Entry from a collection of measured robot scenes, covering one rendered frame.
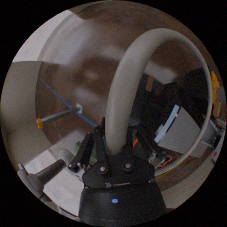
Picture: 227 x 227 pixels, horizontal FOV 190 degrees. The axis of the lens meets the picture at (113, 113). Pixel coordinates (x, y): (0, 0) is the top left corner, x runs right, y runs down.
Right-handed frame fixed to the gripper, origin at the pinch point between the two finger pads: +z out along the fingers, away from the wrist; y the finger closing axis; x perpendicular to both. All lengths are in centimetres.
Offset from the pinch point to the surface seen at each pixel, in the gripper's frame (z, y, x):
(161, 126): 21.8, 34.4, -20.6
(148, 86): 95, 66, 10
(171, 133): 14.0, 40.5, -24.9
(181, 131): 11, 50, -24
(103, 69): 126, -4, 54
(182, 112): 13, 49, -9
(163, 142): 15.4, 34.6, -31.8
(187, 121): 10, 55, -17
